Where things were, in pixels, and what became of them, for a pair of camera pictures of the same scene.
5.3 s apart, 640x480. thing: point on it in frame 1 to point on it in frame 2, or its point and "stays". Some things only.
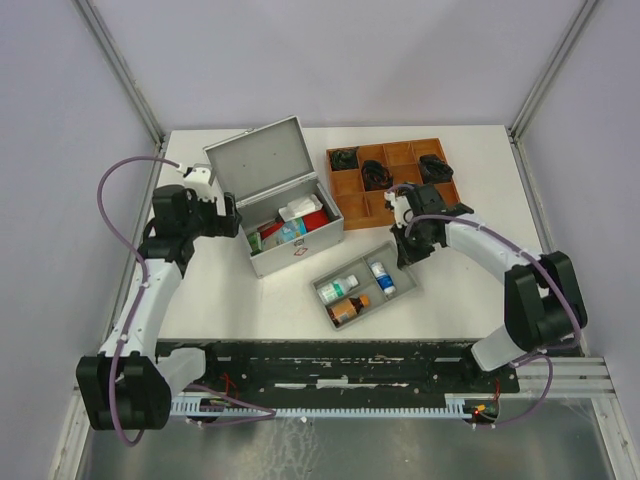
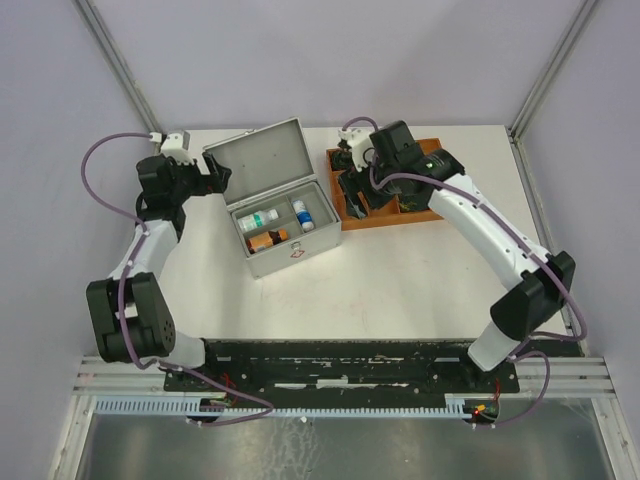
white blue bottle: x=384 y=280 to x=303 y=215
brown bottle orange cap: x=347 y=308 to x=267 y=239
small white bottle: x=336 y=289 to x=258 y=219
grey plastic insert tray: x=363 y=286 to x=286 y=219
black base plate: x=342 y=369 stays
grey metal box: x=284 y=206 stays
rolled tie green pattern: x=344 y=159 stays
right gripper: x=407 y=255 to x=352 y=183
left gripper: x=222 y=225 to x=214 y=183
